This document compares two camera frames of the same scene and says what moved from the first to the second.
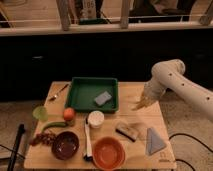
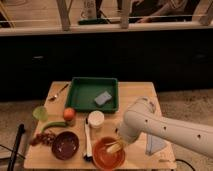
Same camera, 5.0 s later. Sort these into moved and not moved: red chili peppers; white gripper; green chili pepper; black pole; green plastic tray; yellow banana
Moved: yellow banana; white gripper
Not moved: black pole; green plastic tray; green chili pepper; red chili peppers
